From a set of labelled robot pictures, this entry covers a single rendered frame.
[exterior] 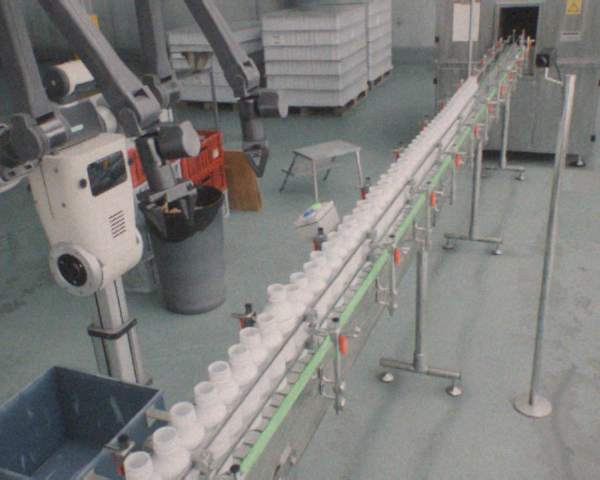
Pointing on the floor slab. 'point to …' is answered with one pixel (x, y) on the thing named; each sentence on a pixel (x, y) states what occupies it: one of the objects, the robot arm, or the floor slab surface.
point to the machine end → (585, 52)
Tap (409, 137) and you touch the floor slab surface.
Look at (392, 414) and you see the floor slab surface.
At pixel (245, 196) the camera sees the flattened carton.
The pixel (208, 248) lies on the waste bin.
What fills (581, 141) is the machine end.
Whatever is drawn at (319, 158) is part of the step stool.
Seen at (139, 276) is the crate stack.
